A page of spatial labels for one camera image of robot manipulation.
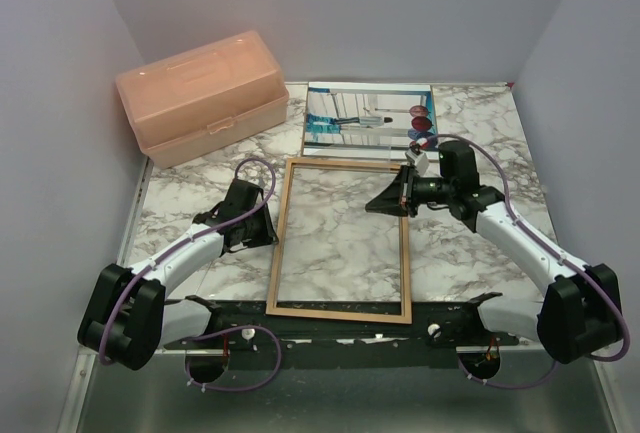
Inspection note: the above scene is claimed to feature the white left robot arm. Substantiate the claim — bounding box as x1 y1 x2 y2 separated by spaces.
77 178 278 371

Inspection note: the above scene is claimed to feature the pink plastic storage box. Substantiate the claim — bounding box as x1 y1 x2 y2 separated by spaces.
115 31 289 169

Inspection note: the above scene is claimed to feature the photo print with balloons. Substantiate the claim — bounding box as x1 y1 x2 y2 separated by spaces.
301 82 438 161

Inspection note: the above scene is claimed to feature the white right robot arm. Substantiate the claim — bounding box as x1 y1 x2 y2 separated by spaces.
365 134 631 364

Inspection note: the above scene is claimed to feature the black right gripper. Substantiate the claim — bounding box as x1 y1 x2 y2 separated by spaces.
366 162 455 219

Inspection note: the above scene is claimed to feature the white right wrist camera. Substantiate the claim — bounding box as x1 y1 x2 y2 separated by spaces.
405 144 430 176

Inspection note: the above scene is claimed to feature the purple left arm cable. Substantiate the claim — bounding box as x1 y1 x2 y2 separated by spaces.
98 157 282 394

